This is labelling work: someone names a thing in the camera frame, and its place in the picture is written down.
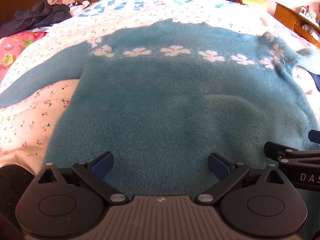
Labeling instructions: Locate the teal flower knit sweater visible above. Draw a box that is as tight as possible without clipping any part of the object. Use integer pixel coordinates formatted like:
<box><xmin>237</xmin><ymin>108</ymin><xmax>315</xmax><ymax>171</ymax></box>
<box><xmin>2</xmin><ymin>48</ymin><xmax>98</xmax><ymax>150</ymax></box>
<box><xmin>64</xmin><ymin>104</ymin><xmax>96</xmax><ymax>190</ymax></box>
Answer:
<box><xmin>0</xmin><ymin>18</ymin><xmax>320</xmax><ymax>240</ymax></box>

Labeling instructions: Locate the wooden tv cabinet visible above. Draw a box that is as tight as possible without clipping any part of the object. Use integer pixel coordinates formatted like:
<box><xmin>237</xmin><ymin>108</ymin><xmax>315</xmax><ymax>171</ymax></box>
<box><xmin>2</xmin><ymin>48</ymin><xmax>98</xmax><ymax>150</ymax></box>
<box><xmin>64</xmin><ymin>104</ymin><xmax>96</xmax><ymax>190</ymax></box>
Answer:
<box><xmin>274</xmin><ymin>2</ymin><xmax>319</xmax><ymax>48</ymax></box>

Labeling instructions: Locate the pink cartoon print pillow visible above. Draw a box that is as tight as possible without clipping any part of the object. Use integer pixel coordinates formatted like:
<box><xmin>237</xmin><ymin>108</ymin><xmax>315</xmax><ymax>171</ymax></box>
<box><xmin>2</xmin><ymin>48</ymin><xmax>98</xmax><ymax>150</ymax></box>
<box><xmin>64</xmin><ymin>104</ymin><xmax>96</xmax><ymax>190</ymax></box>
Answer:
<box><xmin>0</xmin><ymin>31</ymin><xmax>47</xmax><ymax>81</ymax></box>

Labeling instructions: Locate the orange box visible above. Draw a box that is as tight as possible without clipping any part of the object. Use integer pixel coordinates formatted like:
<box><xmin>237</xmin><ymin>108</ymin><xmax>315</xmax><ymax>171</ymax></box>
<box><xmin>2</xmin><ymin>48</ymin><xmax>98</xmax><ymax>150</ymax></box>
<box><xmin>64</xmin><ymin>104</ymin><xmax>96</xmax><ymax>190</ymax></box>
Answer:
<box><xmin>236</xmin><ymin>0</ymin><xmax>268</xmax><ymax>6</ymax></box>

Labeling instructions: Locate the dark navy jacket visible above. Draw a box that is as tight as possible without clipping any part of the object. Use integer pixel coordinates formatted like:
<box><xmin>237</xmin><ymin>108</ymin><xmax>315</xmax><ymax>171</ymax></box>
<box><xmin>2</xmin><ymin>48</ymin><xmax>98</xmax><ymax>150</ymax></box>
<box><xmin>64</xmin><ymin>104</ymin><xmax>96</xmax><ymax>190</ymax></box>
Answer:
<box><xmin>1</xmin><ymin>1</ymin><xmax>72</xmax><ymax>38</ymax></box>

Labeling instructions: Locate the blue white checked quilt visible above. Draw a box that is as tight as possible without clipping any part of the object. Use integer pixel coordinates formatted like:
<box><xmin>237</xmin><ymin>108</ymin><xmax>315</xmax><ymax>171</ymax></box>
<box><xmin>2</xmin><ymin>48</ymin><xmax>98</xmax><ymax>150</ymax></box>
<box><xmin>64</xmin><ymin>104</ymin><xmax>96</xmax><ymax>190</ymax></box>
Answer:
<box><xmin>77</xmin><ymin>0</ymin><xmax>241</xmax><ymax>17</ymax></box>

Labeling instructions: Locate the pink cup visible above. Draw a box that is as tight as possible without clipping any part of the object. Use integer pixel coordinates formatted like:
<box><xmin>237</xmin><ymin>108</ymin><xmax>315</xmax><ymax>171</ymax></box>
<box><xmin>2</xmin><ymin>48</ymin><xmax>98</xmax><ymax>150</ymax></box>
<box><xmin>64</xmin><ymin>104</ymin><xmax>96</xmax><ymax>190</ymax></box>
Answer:
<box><xmin>52</xmin><ymin>0</ymin><xmax>63</xmax><ymax>4</ymax></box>

